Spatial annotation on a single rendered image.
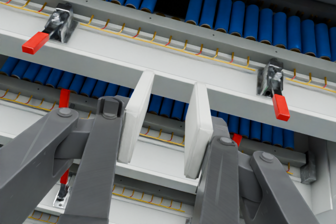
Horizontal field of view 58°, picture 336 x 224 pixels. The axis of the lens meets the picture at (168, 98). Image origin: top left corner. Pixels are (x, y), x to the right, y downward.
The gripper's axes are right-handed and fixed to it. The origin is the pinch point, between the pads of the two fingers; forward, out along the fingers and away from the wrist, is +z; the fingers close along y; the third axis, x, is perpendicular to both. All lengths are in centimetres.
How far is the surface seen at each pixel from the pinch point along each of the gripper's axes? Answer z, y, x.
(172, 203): 35, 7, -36
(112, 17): 22.3, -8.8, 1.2
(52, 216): 41, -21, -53
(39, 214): 41, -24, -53
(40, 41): 14.3, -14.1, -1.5
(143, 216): 32.0, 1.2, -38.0
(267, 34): 24.9, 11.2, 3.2
